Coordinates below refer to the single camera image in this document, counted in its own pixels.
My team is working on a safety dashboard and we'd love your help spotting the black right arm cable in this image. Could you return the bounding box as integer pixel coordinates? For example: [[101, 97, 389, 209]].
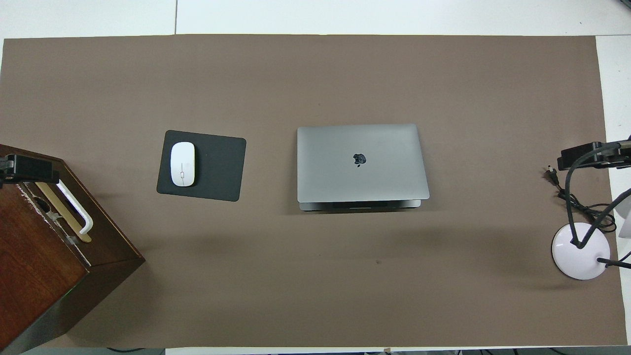
[[565, 142, 631, 249]]

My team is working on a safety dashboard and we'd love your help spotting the white box handle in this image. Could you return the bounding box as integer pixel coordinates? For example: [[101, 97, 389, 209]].
[[57, 181, 93, 235]]

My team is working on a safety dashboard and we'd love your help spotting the brown table mat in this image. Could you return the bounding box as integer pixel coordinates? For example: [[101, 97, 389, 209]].
[[0, 34, 628, 350]]

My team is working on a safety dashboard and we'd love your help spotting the white computer mouse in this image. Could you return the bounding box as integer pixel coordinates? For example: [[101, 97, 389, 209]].
[[170, 142, 196, 187]]

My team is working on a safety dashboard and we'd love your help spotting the white desk lamp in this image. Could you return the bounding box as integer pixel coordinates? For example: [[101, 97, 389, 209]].
[[551, 205, 631, 281]]

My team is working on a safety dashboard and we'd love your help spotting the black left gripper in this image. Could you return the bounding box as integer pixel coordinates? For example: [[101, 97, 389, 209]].
[[0, 154, 60, 188]]

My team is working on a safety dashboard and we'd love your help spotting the grey aluminium laptop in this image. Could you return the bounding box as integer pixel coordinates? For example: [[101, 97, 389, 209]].
[[297, 123, 430, 212]]

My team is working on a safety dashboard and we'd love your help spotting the black mouse pad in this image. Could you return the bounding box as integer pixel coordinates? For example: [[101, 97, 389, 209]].
[[156, 130, 247, 202]]

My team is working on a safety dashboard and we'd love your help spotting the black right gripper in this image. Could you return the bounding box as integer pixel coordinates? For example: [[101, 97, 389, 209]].
[[558, 140, 631, 171]]

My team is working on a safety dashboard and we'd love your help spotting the black lamp power cable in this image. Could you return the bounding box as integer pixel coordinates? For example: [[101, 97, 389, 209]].
[[545, 165, 618, 233]]

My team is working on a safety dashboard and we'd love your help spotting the dark brown wooden box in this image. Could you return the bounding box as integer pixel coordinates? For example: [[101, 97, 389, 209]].
[[0, 144, 146, 355]]

